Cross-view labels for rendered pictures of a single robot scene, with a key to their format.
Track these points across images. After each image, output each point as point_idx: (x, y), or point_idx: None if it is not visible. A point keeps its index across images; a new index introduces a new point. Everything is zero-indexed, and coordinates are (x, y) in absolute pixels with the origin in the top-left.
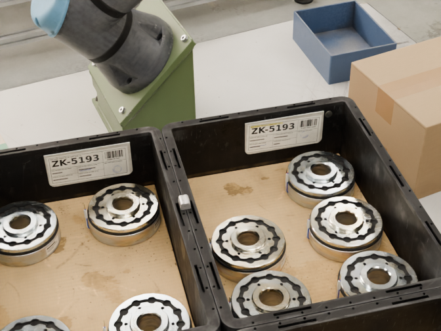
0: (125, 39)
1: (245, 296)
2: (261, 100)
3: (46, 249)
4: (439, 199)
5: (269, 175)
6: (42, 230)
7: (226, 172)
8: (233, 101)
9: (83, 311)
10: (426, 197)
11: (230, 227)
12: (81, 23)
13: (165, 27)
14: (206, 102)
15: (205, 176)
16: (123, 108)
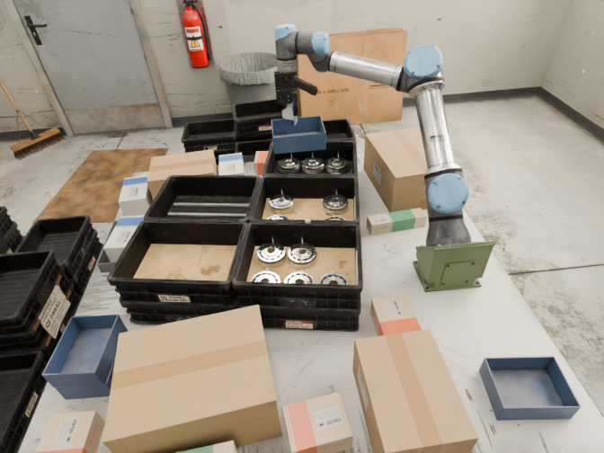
0: (432, 221)
1: (275, 245)
2: (461, 328)
3: (324, 208)
4: (350, 383)
5: (347, 276)
6: (330, 205)
7: (354, 262)
8: (461, 315)
9: (297, 217)
10: (353, 377)
11: (311, 249)
12: (426, 197)
13: (448, 239)
14: (461, 302)
15: (354, 256)
16: (421, 244)
